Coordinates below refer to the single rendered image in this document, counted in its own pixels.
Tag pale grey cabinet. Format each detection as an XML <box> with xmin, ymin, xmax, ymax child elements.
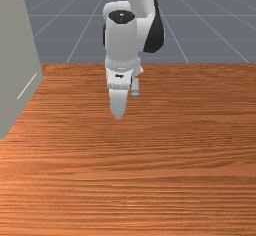
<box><xmin>0</xmin><ymin>0</ymin><xmax>45</xmax><ymax>140</ymax></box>

